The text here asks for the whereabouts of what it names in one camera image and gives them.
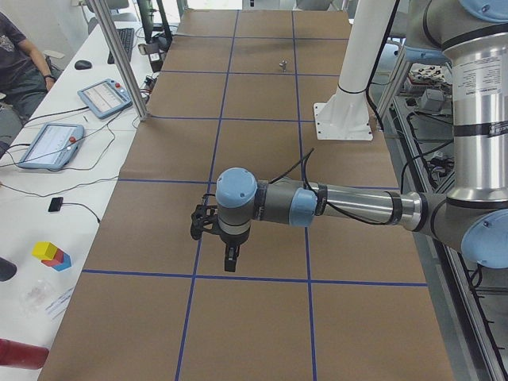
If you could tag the red toy block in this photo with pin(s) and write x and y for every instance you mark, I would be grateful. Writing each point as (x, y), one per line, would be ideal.
(57, 260)

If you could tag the teach pendant tablet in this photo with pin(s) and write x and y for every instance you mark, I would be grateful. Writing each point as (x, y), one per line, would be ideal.
(105, 98)
(53, 146)

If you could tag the far teach pendant tablet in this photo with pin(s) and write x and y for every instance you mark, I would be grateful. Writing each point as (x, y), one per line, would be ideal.
(105, 98)

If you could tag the blue toy block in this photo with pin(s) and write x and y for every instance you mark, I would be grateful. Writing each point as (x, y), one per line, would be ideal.
(64, 264)

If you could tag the black keyboard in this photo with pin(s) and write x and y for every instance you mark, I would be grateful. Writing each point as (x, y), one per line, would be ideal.
(126, 36)

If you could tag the aluminium frame post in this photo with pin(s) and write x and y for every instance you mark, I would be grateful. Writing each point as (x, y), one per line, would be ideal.
(102, 13)

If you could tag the near teach pendant tablet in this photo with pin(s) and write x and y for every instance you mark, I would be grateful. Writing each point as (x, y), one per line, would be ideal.
(53, 146)

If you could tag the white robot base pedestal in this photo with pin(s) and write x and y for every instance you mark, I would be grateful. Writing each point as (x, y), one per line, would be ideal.
(345, 115)

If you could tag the yellow toy block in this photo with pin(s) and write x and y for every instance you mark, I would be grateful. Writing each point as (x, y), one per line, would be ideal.
(44, 250)

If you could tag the seated person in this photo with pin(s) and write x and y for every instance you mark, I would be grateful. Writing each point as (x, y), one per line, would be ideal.
(26, 76)

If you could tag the small metal pipe fitting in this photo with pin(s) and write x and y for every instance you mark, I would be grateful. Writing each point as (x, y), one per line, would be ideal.
(283, 65)

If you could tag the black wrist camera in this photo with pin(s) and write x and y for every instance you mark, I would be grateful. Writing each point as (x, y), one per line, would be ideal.
(204, 219)

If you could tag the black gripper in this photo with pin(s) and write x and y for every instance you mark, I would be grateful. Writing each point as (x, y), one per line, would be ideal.
(232, 240)

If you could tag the red cylinder bottle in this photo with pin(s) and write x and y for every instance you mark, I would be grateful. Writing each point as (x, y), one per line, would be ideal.
(20, 355)

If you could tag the black computer mouse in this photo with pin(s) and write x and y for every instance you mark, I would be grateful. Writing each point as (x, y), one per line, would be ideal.
(82, 65)

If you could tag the small black box device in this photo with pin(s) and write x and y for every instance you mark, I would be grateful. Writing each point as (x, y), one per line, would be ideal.
(55, 204)

